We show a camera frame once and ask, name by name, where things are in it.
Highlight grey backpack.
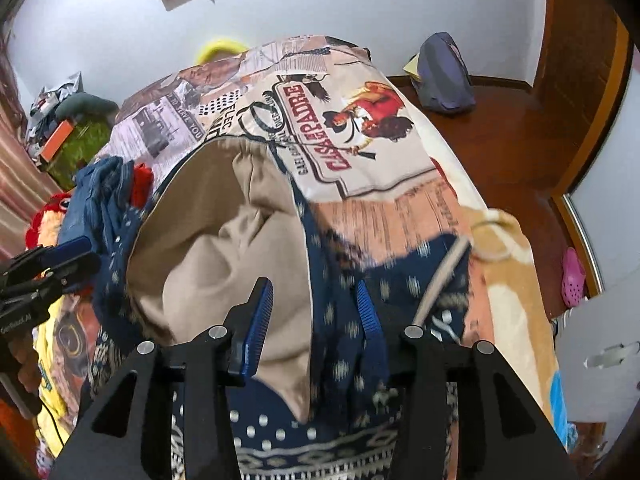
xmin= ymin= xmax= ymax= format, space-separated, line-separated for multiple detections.
xmin=412 ymin=31 xmax=477 ymax=113

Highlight yellow cartoon print cloth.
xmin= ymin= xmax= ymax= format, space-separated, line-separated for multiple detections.
xmin=32 ymin=295 xmax=101 ymax=461

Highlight green patterned cloth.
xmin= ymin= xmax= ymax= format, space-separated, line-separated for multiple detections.
xmin=47 ymin=115 xmax=113 ymax=191

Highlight pink clog shoe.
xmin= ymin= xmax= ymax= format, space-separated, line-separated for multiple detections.
xmin=561 ymin=247 xmax=587 ymax=308

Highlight grey stuffed cushion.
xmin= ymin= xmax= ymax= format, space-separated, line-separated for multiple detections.
xmin=55 ymin=94 xmax=120 ymax=121

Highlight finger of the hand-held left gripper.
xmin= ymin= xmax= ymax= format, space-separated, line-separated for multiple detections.
xmin=20 ymin=251 xmax=102 ymax=293
xmin=30 ymin=236 xmax=94 ymax=266

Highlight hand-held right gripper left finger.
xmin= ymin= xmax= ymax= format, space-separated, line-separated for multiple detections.
xmin=47 ymin=277 xmax=275 ymax=480

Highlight yellow curved tube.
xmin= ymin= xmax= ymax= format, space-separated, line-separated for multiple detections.
xmin=196 ymin=35 xmax=249 ymax=63

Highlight red plush toy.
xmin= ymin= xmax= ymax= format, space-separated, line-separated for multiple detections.
xmin=25 ymin=162 xmax=153 ymax=251

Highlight wooden door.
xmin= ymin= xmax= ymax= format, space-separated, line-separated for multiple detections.
xmin=530 ymin=0 xmax=633 ymax=201

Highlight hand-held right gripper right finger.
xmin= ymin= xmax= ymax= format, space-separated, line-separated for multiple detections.
xmin=355 ymin=280 xmax=581 ymax=480

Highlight printed blanket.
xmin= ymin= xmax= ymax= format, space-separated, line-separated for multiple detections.
xmin=107 ymin=35 xmax=571 ymax=451

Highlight navy patterned hoodie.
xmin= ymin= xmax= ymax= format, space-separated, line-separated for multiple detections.
xmin=87 ymin=137 xmax=523 ymax=480

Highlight blue jeans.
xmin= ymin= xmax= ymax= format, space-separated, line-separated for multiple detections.
xmin=60 ymin=156 xmax=136 ymax=286

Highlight white board with slot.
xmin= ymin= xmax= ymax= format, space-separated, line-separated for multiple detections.
xmin=555 ymin=287 xmax=640 ymax=423

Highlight person's left hand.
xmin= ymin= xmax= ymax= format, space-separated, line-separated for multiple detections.
xmin=7 ymin=332 xmax=43 ymax=413

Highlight orange box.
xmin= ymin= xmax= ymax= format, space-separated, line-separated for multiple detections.
xmin=39 ymin=120 xmax=76 ymax=161

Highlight striped brown curtain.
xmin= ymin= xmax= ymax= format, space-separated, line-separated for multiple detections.
xmin=0 ymin=35 xmax=66 ymax=261

